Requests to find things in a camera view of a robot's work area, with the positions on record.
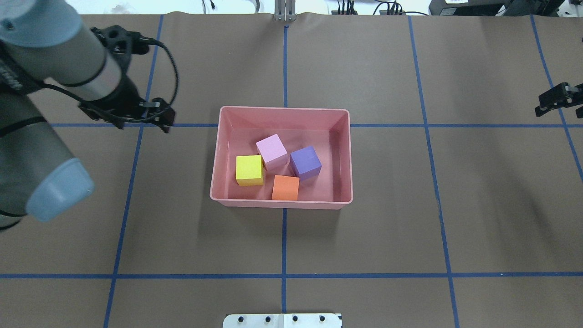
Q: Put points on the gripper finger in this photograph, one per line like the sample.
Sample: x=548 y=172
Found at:
x=560 y=96

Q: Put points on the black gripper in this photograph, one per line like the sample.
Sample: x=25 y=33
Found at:
x=124 y=99

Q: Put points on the yellow foam block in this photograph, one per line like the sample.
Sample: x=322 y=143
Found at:
x=249 y=170

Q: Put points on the light pink foam block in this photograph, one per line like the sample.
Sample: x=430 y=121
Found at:
x=273 y=152

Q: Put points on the orange foam block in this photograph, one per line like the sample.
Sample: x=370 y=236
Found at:
x=285 y=188

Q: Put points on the purple foam block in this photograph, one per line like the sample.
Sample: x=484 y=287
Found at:
x=305 y=163

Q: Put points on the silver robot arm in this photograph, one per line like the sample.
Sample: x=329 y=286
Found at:
x=47 y=46

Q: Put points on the pink plastic bin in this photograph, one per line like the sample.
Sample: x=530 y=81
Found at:
x=240 y=128

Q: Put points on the aluminium frame post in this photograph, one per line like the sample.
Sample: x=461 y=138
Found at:
x=285 y=10

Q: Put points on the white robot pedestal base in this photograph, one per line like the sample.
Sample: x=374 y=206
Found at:
x=283 y=320

